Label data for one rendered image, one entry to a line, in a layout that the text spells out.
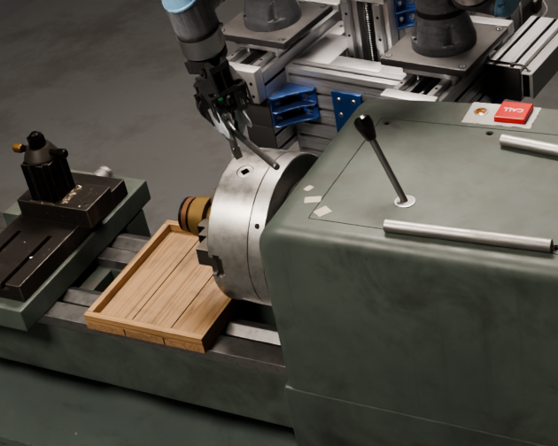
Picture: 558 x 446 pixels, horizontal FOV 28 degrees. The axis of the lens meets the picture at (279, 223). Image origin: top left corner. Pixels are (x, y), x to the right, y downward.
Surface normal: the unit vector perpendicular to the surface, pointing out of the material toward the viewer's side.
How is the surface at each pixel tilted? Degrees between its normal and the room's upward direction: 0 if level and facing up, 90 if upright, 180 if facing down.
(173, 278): 0
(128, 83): 0
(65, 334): 90
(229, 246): 69
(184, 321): 0
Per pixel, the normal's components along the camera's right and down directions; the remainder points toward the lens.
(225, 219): -0.44, -0.10
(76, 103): -0.17, -0.81
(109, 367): -0.43, 0.58
